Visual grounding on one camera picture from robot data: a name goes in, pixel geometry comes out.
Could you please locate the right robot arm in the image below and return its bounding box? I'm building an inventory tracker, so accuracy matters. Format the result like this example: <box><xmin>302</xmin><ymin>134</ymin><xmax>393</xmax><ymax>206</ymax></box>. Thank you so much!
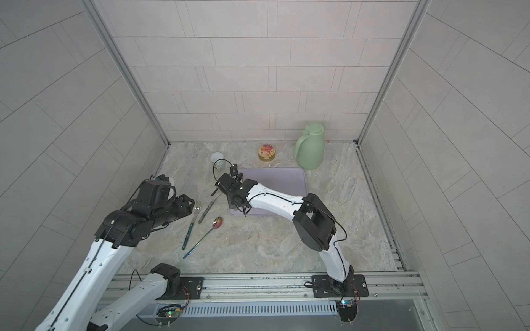
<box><xmin>215</xmin><ymin>165</ymin><xmax>356</xmax><ymax>297</ymax></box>

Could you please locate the lilac plastic tray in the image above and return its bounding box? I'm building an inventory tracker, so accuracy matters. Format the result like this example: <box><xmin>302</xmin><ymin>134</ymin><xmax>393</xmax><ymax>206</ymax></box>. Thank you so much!
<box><xmin>239</xmin><ymin>168</ymin><xmax>308</xmax><ymax>197</ymax></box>

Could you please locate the silver fork marbled handle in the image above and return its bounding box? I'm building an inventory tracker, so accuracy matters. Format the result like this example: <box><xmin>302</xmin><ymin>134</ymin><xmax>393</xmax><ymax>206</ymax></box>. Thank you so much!
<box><xmin>197</xmin><ymin>195</ymin><xmax>220</xmax><ymax>224</ymax></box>

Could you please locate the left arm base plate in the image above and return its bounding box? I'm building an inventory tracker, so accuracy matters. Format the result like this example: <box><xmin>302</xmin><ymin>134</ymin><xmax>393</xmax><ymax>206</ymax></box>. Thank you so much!
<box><xmin>157</xmin><ymin>277</ymin><xmax>204</xmax><ymax>300</ymax></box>

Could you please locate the right circuit board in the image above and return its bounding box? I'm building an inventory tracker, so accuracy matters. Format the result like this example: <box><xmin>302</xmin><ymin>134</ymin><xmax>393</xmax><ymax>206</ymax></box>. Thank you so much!
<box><xmin>335</xmin><ymin>299</ymin><xmax>358</xmax><ymax>323</ymax></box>

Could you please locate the silver fork green handle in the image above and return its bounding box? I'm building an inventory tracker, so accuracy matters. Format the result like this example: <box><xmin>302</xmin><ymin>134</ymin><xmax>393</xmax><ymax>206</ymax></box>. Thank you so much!
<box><xmin>182</xmin><ymin>201</ymin><xmax>202</xmax><ymax>250</ymax></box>

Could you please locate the gold round tin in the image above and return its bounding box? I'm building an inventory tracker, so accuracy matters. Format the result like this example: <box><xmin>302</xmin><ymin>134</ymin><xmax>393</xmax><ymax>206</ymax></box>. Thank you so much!
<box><xmin>258</xmin><ymin>145</ymin><xmax>276</xmax><ymax>162</ymax></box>

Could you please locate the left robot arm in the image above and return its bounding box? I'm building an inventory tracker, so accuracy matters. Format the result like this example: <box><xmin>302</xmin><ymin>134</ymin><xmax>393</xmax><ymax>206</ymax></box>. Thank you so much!
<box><xmin>37</xmin><ymin>175</ymin><xmax>195</xmax><ymax>330</ymax></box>

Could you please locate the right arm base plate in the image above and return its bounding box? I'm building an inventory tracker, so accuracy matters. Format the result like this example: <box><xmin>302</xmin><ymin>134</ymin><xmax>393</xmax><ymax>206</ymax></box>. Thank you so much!
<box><xmin>304</xmin><ymin>274</ymin><xmax>369</xmax><ymax>298</ymax></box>

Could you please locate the green thermos jug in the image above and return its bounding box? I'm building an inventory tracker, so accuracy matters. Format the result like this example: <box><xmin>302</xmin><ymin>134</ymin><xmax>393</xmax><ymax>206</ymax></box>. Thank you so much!
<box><xmin>293</xmin><ymin>122</ymin><xmax>325</xmax><ymax>170</ymax></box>

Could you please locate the aluminium mounting rail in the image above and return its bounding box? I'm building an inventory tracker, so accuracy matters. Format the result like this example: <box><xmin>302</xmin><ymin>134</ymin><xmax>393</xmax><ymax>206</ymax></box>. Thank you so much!
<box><xmin>82</xmin><ymin>270</ymin><xmax>429</xmax><ymax>307</ymax></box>

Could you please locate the white printed cup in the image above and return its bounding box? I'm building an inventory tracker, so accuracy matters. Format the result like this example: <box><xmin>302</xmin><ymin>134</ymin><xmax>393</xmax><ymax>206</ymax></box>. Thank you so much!
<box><xmin>211</xmin><ymin>152</ymin><xmax>226</xmax><ymax>170</ymax></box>

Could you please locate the iridescent rainbow spoon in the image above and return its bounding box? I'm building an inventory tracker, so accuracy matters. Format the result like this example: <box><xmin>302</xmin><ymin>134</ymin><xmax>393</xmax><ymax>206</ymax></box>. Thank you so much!
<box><xmin>183</xmin><ymin>217</ymin><xmax>224</xmax><ymax>259</ymax></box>

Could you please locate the circuit board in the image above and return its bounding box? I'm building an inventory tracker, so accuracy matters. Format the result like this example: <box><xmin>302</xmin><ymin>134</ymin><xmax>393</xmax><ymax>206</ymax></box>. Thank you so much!
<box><xmin>335</xmin><ymin>299</ymin><xmax>358</xmax><ymax>323</ymax></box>
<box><xmin>157</xmin><ymin>304</ymin><xmax>183</xmax><ymax>319</ymax></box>

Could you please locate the left circuit board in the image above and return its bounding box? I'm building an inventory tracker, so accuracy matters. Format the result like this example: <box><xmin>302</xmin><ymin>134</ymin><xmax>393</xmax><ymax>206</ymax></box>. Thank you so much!
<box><xmin>157</xmin><ymin>304</ymin><xmax>183</xmax><ymax>319</ymax></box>

